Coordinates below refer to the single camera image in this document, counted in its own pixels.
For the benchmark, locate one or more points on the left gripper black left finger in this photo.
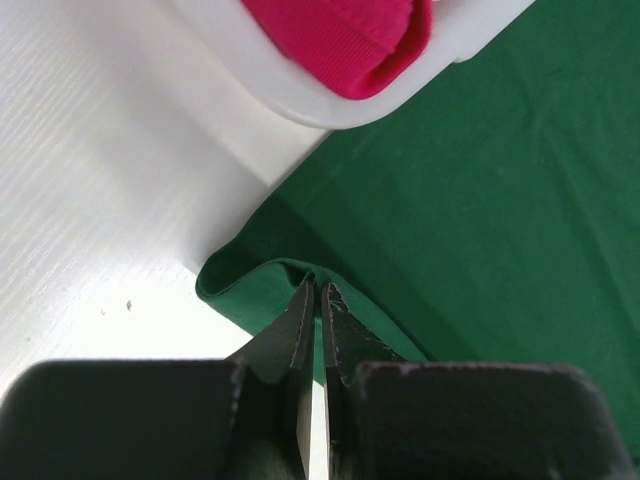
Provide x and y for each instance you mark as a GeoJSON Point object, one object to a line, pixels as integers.
{"type": "Point", "coordinates": [243, 417]}

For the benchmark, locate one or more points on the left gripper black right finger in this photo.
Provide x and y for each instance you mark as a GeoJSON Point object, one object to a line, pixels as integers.
{"type": "Point", "coordinates": [389, 418]}

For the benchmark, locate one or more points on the green t shirt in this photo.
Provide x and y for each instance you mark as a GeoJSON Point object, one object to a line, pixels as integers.
{"type": "Point", "coordinates": [493, 217]}

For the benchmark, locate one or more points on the white plastic basket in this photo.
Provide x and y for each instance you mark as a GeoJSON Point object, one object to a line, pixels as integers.
{"type": "Point", "coordinates": [461, 30]}

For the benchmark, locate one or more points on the pink t shirt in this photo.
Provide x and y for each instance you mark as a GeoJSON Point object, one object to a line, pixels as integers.
{"type": "Point", "coordinates": [354, 48]}

